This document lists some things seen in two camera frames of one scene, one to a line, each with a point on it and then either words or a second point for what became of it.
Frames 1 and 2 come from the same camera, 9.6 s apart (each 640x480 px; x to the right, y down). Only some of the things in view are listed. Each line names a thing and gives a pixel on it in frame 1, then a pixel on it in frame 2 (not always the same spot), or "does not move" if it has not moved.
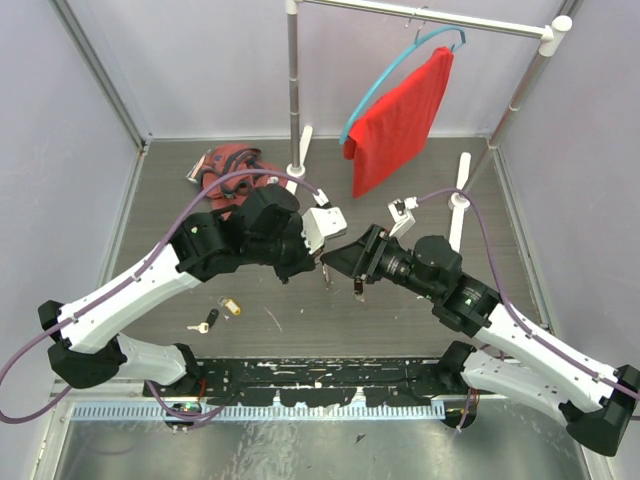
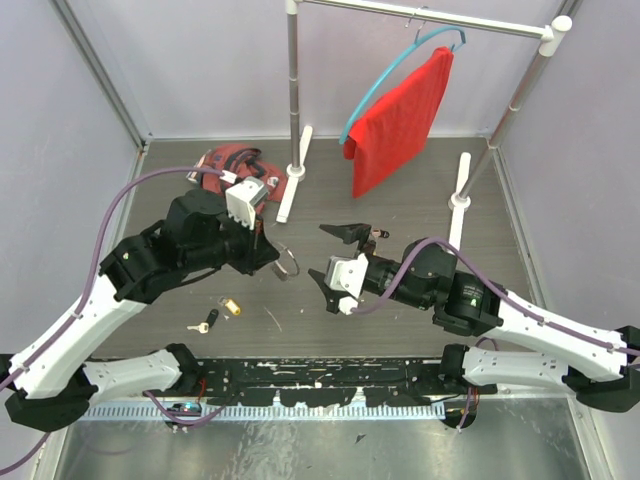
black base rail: x=315 y=381 does not move
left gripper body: x=292 y=253 to x=239 y=245
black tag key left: x=210 y=321 does not move
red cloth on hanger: x=399 y=125 does not move
